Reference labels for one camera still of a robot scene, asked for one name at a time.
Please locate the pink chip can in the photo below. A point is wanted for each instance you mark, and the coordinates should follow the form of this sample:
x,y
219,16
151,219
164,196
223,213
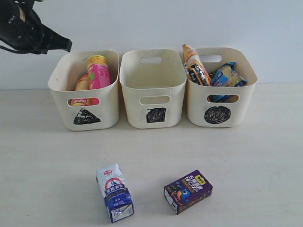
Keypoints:
x,y
98,72

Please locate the purple juice carton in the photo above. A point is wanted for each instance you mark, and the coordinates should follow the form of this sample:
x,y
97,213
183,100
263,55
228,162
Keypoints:
x,y
187,191

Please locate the white blue milk carton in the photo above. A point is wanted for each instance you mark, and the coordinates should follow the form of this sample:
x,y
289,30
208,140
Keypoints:
x,y
115,192

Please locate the yellow chip can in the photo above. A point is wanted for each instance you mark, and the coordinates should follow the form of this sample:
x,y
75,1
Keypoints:
x,y
82,84

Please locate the orange noodle packet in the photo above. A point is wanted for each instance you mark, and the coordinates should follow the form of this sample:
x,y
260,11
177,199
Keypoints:
x,y
196,72

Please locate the blue noodle packet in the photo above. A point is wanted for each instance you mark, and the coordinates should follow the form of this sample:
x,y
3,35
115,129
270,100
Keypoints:
x,y
226,76

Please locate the cream bin with circle mark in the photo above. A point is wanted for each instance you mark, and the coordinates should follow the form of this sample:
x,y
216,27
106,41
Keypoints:
x,y
203,113

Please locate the cream bin with triangle mark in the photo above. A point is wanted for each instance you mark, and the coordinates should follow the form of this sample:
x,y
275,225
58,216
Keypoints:
x,y
62,83

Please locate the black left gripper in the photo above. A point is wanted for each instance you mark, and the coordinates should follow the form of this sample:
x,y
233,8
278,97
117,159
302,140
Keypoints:
x,y
22,31

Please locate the cream bin with square mark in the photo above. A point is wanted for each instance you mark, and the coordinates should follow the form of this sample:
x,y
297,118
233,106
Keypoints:
x,y
153,85

